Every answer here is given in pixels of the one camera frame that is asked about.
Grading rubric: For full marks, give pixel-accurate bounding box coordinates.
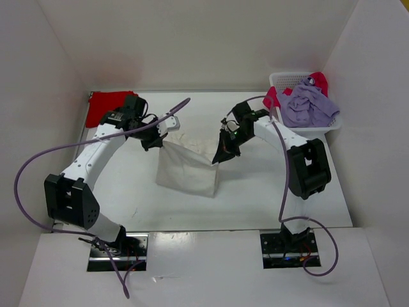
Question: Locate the white t shirt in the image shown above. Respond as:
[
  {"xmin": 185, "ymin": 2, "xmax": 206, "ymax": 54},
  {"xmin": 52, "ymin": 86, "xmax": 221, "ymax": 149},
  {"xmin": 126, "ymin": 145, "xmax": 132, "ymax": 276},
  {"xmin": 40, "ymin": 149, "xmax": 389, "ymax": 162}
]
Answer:
[{"xmin": 155, "ymin": 133, "xmax": 219, "ymax": 198}]

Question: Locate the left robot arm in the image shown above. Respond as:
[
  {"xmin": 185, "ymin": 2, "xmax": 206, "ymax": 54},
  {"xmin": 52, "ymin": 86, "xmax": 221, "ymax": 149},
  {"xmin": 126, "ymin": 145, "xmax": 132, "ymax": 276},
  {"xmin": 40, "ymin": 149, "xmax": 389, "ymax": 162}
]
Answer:
[{"xmin": 44, "ymin": 95, "xmax": 164, "ymax": 256}]

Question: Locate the lavender t shirt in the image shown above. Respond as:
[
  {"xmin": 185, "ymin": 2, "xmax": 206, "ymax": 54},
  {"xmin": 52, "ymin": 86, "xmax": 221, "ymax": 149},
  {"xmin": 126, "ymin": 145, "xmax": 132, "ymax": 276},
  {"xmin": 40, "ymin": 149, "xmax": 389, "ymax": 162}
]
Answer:
[{"xmin": 277, "ymin": 77, "xmax": 340, "ymax": 128}]

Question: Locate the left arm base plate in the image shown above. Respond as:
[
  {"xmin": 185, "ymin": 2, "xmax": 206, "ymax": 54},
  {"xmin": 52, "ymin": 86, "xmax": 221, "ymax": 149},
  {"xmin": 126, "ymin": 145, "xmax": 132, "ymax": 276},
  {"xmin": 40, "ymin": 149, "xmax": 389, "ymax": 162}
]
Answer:
[{"xmin": 87, "ymin": 232, "xmax": 149, "ymax": 272}]

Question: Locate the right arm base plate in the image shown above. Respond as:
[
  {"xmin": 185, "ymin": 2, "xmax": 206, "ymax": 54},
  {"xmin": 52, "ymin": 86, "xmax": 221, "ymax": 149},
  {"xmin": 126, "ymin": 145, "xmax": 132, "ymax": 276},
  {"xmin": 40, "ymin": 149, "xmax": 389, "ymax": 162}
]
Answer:
[{"xmin": 259, "ymin": 230, "xmax": 321, "ymax": 269}]

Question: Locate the white laundry basket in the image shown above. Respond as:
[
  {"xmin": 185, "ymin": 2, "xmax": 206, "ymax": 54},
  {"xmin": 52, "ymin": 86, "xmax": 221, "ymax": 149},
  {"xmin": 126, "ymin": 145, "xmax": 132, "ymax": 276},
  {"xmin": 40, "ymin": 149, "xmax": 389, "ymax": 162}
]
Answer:
[{"xmin": 265, "ymin": 72, "xmax": 342, "ymax": 135}]

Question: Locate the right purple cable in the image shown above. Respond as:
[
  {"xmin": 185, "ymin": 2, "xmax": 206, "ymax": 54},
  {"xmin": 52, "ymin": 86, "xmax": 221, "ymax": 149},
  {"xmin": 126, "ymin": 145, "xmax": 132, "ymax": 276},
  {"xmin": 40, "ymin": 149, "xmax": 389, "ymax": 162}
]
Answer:
[{"xmin": 225, "ymin": 95, "xmax": 341, "ymax": 278}]

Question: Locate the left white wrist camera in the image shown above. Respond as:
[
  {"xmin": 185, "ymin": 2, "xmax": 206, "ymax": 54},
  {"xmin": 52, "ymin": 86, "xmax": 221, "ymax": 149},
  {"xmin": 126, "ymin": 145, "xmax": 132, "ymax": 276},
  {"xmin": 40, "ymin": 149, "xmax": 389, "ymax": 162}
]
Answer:
[{"xmin": 157, "ymin": 114, "xmax": 180, "ymax": 137}]

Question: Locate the red t shirt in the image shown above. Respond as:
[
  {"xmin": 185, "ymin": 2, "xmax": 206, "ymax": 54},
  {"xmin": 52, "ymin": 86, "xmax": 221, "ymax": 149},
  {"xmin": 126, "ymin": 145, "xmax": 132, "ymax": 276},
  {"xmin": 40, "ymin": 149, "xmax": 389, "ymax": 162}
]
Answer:
[{"xmin": 85, "ymin": 91, "xmax": 138, "ymax": 129}]

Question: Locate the purple cable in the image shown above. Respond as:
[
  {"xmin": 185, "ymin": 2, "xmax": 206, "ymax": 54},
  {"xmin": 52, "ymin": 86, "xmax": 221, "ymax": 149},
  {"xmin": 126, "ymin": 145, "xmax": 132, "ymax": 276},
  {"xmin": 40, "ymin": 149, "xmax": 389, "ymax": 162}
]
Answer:
[
  {"xmin": 225, "ymin": 95, "xmax": 341, "ymax": 278},
  {"xmin": 13, "ymin": 97, "xmax": 192, "ymax": 299}
]

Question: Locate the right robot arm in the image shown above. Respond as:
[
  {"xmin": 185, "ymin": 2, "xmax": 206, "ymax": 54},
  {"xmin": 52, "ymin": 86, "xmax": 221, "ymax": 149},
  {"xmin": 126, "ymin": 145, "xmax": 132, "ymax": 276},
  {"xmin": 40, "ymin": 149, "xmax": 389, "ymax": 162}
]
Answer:
[{"xmin": 212, "ymin": 102, "xmax": 332, "ymax": 251}]

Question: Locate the pink t shirt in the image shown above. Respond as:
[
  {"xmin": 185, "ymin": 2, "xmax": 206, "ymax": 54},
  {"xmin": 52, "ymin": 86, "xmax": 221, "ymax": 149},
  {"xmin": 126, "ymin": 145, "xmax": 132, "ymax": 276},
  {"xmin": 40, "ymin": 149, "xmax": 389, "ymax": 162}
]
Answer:
[{"xmin": 263, "ymin": 72, "xmax": 329, "ymax": 109}]

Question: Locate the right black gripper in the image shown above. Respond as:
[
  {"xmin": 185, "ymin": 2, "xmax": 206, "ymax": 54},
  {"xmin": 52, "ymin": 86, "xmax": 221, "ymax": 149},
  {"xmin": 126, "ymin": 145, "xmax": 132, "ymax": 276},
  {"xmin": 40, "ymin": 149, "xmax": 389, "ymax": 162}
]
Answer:
[{"xmin": 213, "ymin": 127, "xmax": 254, "ymax": 165}]

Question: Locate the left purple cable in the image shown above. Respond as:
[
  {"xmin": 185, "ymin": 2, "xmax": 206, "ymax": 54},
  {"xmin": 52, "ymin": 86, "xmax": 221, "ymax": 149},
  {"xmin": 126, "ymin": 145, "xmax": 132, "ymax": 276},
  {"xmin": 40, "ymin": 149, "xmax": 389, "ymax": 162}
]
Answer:
[{"xmin": 13, "ymin": 97, "xmax": 192, "ymax": 299}]

